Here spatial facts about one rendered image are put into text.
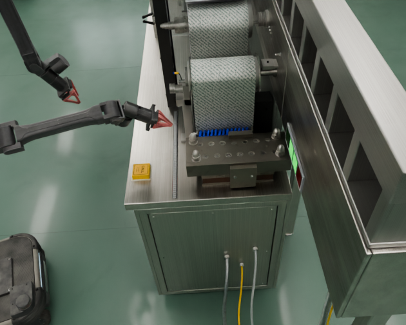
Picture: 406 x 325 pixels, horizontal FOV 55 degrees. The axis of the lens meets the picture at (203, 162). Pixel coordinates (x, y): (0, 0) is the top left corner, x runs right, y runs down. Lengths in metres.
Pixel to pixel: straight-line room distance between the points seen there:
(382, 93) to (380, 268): 0.34
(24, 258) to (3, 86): 2.24
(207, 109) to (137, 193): 0.43
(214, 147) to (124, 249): 1.20
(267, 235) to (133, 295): 0.94
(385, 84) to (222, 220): 1.01
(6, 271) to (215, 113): 1.44
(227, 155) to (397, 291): 0.80
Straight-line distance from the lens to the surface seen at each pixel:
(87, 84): 3.90
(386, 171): 0.70
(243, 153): 1.51
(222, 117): 1.57
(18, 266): 2.40
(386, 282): 0.93
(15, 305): 2.23
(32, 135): 1.52
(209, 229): 1.70
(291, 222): 2.43
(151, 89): 2.09
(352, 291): 0.94
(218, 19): 1.62
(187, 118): 1.67
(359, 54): 0.89
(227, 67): 1.47
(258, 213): 1.64
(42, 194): 3.00
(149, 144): 1.77
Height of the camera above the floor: 2.10
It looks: 46 degrees down
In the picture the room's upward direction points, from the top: 4 degrees counter-clockwise
